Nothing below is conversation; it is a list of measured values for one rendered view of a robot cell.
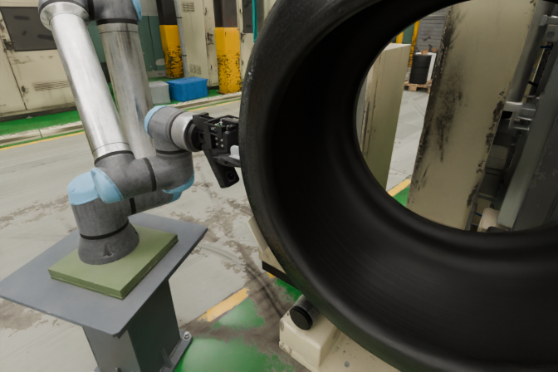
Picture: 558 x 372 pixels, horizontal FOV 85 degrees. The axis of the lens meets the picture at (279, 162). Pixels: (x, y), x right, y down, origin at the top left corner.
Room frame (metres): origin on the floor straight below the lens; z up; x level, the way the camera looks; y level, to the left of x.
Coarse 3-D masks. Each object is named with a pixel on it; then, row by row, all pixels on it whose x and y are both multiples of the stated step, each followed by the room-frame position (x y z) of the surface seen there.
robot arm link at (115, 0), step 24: (96, 0) 0.98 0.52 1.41; (120, 0) 1.02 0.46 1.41; (96, 24) 1.02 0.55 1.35; (120, 24) 1.00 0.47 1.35; (120, 48) 0.99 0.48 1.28; (120, 72) 0.97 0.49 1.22; (144, 72) 1.02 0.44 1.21; (120, 96) 0.96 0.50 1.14; (144, 96) 0.99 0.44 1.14; (120, 120) 0.97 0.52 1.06; (144, 144) 0.94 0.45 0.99
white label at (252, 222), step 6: (252, 216) 0.44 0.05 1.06; (252, 222) 0.43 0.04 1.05; (252, 228) 0.42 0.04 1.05; (258, 228) 0.43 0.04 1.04; (252, 234) 0.41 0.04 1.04; (258, 234) 0.42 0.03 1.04; (258, 240) 0.41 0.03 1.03; (264, 240) 0.42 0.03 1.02; (258, 246) 0.40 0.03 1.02; (264, 246) 0.41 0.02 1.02
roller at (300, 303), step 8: (304, 296) 0.39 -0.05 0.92; (296, 304) 0.38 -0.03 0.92; (304, 304) 0.37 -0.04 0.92; (296, 312) 0.36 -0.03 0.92; (304, 312) 0.36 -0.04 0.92; (312, 312) 0.36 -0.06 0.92; (320, 312) 0.37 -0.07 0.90; (296, 320) 0.36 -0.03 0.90; (304, 320) 0.35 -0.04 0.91; (312, 320) 0.35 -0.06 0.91; (304, 328) 0.35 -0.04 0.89
